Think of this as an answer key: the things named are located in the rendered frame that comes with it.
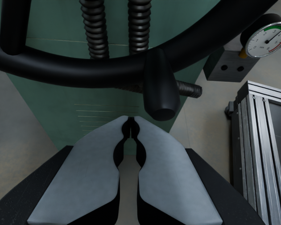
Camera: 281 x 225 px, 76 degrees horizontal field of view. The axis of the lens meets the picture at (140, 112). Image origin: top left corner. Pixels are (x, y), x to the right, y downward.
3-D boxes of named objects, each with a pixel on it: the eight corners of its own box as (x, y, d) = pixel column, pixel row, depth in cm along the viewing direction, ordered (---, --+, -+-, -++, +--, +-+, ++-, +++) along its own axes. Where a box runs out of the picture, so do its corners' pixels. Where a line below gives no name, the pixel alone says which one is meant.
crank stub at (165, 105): (137, 112, 11) (176, 100, 10) (135, 51, 14) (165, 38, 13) (153, 129, 13) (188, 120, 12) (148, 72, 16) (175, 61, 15)
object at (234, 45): (206, 81, 39) (225, 51, 32) (195, 46, 46) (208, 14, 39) (242, 84, 40) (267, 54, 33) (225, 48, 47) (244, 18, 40)
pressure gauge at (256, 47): (231, 65, 32) (262, 20, 25) (225, 52, 34) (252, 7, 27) (264, 68, 33) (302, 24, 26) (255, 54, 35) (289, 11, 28)
